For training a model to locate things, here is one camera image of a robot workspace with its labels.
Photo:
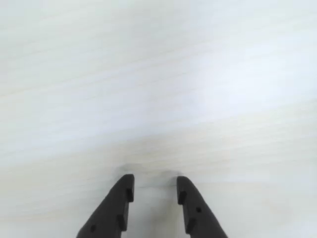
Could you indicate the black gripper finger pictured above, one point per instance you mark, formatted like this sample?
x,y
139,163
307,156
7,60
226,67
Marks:
x,y
111,208
198,210

